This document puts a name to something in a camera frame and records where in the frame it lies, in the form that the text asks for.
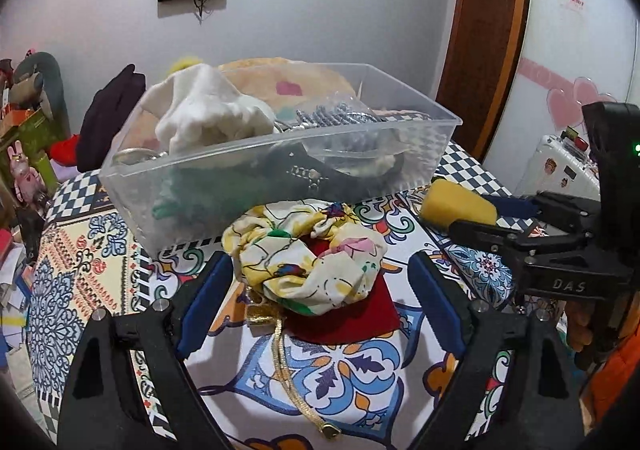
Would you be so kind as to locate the green knitted cloth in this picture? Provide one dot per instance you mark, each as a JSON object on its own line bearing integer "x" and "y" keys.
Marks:
{"x": 195, "y": 190}

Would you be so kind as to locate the white suitcase with stickers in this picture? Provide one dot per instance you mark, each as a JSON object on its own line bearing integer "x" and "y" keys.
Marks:
{"x": 560, "y": 169}

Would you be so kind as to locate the yellow sponge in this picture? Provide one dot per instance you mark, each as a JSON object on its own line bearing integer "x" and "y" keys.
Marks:
{"x": 452, "y": 206}

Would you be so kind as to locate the patterned tablecloth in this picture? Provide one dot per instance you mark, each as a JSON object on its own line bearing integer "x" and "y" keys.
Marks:
{"x": 85, "y": 270}

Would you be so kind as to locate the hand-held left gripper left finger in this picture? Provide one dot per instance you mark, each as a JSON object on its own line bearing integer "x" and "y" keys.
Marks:
{"x": 205, "y": 300}

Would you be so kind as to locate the clear plastic storage box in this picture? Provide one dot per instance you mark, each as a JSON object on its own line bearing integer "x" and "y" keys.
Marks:
{"x": 240, "y": 180}

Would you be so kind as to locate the pink heart wall decoration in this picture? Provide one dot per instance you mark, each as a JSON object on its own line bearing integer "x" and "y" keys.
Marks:
{"x": 565, "y": 99}

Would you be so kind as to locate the pink bunny figure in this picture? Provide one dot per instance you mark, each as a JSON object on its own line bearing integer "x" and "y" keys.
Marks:
{"x": 24, "y": 169}

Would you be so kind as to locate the person's right forearm orange sleeve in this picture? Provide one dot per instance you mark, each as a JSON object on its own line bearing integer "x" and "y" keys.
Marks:
{"x": 617, "y": 375}

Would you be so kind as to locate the peach plush cushion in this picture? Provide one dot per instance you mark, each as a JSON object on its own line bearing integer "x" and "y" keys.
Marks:
{"x": 295, "y": 79}

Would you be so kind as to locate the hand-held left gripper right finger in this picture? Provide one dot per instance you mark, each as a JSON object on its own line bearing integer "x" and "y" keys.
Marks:
{"x": 436, "y": 305}

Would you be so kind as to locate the grey plush toy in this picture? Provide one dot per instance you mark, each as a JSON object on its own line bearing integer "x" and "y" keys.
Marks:
{"x": 37, "y": 79}

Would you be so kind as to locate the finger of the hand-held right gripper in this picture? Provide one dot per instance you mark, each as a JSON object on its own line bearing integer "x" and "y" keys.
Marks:
{"x": 512, "y": 207}
{"x": 480, "y": 232}

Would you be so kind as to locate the silver hair claw clip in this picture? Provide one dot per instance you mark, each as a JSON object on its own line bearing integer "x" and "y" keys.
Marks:
{"x": 325, "y": 114}

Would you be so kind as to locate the floral fabric scrunchie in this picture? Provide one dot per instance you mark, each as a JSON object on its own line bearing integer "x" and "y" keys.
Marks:
{"x": 300, "y": 257}

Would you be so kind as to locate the brown wooden door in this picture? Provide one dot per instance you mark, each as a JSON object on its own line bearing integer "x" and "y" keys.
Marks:
{"x": 487, "y": 29}

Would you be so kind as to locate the green cardboard box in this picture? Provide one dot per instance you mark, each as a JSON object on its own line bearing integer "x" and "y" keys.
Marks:
{"x": 35, "y": 134}

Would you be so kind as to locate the yellow plush toy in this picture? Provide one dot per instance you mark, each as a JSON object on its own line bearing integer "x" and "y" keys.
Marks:
{"x": 182, "y": 64}

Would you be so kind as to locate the red cloth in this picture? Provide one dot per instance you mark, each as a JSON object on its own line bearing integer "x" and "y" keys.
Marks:
{"x": 65, "y": 149}

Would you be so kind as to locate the black studded belt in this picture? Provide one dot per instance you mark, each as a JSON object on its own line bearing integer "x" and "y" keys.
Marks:
{"x": 320, "y": 174}

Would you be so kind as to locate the dark purple garment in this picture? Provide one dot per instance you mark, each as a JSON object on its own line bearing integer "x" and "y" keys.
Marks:
{"x": 107, "y": 119}

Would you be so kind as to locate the person's right hand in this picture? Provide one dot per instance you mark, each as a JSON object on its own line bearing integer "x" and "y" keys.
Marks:
{"x": 579, "y": 330}

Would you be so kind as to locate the white fluffy cloth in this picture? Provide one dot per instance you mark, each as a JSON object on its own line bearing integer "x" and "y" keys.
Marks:
{"x": 207, "y": 114}

